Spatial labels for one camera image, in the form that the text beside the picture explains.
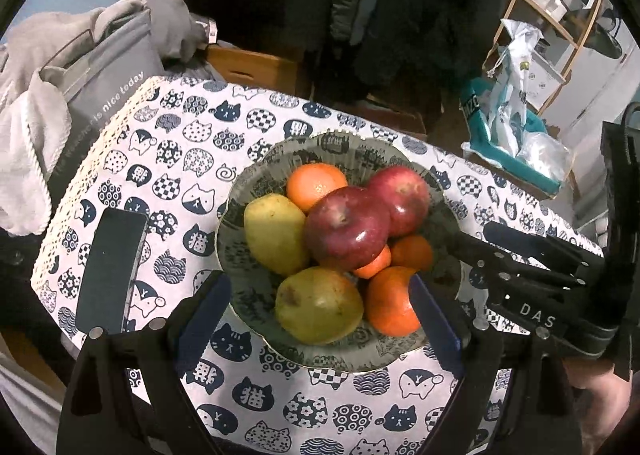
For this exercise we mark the grey tote bag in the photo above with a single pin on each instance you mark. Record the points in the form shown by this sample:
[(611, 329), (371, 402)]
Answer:
[(105, 80)]

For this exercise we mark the red apple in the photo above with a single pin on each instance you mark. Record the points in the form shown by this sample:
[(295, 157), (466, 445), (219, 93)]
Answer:
[(347, 227), (402, 197)]

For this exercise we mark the large black hooded coat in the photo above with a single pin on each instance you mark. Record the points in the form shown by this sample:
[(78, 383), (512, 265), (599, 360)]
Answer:
[(430, 10)]

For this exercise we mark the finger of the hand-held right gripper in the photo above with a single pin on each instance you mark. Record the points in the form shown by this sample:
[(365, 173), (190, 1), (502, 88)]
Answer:
[(505, 237), (480, 260)]

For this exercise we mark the small tangerine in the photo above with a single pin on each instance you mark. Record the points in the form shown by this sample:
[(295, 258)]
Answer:
[(375, 265), (412, 252)]

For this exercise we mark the large orange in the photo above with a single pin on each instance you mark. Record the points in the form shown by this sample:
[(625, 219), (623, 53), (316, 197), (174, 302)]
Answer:
[(315, 185), (392, 305)]

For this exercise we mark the clear plastic bag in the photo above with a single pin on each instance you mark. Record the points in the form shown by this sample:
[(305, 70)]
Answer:
[(545, 155)]

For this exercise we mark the person's right hand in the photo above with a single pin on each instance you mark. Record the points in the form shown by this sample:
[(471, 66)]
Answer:
[(595, 395)]

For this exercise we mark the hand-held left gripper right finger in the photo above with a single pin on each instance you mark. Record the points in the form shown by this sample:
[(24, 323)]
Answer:
[(435, 325)]

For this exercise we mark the scalloped glass plate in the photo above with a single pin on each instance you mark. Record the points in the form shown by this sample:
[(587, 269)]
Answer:
[(252, 287)]

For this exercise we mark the cat print tablecloth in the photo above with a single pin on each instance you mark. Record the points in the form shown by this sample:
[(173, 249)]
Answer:
[(175, 160)]

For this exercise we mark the teal plastic basket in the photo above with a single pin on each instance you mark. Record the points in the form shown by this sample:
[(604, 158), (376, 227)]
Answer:
[(472, 110)]

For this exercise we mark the dark cloth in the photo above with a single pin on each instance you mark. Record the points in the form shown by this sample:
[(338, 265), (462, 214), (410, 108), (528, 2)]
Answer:
[(15, 275)]

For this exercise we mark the white door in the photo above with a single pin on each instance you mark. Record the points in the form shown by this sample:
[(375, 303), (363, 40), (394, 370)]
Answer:
[(590, 100)]

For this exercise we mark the grey hoodie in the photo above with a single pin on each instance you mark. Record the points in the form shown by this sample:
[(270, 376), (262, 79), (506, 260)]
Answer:
[(175, 25)]

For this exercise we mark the wooden drawer box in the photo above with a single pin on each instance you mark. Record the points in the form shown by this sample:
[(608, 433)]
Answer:
[(250, 65)]

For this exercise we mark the white rice cooker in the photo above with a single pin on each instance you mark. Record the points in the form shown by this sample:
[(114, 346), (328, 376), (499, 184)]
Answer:
[(547, 0)]

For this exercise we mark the yellow green pear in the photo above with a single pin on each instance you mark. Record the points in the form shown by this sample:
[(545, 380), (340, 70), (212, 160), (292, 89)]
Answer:
[(317, 305), (272, 235)]

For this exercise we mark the white printed drawer box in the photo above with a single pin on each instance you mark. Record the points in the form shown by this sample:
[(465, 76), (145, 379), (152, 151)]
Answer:
[(545, 80)]

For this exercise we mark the black smartphone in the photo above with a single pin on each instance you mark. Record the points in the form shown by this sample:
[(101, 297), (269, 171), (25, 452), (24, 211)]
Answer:
[(112, 275)]

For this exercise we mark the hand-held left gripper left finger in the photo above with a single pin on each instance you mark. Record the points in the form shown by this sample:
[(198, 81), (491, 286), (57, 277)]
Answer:
[(205, 325)]

